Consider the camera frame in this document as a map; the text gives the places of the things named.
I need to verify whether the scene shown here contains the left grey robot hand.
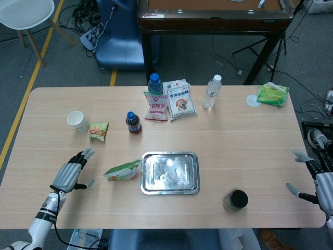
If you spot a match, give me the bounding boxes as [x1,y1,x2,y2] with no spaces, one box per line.
[49,146,96,194]

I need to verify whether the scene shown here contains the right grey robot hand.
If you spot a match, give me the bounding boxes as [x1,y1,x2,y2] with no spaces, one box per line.
[286,149,333,215]

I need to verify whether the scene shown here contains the green white corn starch bag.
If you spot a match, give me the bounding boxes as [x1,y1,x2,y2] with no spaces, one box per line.
[103,159,143,182]

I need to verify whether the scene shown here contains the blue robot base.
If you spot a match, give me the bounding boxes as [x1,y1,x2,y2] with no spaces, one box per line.
[95,0,160,71]

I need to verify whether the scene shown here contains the small green snack packet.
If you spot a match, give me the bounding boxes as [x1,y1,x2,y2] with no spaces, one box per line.
[88,121,110,143]

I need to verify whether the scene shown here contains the rectangular metal tray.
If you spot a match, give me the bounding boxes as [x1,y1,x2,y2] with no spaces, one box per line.
[140,151,201,196]

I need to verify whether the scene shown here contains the red white snack bag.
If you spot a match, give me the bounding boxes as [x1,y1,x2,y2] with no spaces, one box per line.
[144,91,169,122]

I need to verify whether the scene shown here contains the grey sneaker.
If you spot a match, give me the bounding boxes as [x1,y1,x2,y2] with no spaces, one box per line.
[308,128,333,151]

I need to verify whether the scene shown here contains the clear plastic bag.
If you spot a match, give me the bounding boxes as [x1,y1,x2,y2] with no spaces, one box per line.
[67,228,104,250]

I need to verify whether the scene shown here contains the brown shoe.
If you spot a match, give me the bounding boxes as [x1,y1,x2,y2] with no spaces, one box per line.
[259,229,287,250]

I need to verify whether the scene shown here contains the dark soda bottle blue cap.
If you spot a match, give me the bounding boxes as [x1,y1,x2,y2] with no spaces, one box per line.
[125,111,143,135]

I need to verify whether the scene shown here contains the glass jar black lid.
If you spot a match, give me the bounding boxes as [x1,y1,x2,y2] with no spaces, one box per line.
[223,189,249,213]

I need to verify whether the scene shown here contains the white cloth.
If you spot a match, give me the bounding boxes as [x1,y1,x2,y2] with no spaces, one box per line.
[217,228,261,250]

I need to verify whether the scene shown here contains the green tissue pack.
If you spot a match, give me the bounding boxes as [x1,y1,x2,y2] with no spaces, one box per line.
[257,82,290,108]

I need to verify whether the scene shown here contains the water bottle blue cap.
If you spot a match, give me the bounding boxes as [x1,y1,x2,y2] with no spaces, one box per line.
[147,73,164,95]

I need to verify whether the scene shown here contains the blue white sugar bag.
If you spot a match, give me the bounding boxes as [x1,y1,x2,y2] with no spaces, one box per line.
[163,79,198,122]

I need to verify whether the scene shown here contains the white power strip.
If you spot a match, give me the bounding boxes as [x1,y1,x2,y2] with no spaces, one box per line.
[80,22,105,51]

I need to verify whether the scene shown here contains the clear water bottle white cap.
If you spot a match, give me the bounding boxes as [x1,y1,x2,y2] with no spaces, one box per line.
[201,74,223,110]

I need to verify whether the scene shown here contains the black tripod stand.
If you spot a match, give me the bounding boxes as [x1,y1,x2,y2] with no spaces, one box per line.
[232,10,288,83]

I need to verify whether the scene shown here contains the white chair wooden legs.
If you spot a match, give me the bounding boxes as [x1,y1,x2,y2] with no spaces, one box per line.
[0,0,79,67]

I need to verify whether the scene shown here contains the brown mahjong table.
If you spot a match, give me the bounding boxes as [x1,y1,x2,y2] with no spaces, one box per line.
[137,0,295,85]

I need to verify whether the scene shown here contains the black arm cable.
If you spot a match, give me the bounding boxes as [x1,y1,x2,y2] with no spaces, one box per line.
[49,184,110,250]

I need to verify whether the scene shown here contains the black cable bundle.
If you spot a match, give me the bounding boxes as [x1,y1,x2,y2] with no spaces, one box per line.
[58,0,105,30]

